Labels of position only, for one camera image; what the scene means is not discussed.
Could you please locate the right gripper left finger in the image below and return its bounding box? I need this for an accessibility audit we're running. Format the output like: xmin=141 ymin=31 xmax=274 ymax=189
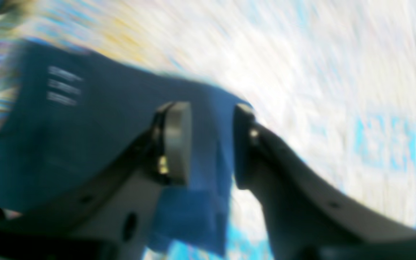
xmin=0 ymin=102 xmax=192 ymax=260

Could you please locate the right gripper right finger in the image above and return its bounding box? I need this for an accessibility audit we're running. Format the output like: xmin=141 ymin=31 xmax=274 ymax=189
xmin=233 ymin=104 xmax=416 ymax=260

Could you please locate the dark blue t-shirt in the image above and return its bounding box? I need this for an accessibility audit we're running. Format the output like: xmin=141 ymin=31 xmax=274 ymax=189
xmin=0 ymin=42 xmax=244 ymax=256

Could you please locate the patterned tablecloth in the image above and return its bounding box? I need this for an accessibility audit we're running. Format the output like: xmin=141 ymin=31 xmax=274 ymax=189
xmin=0 ymin=0 xmax=416 ymax=260

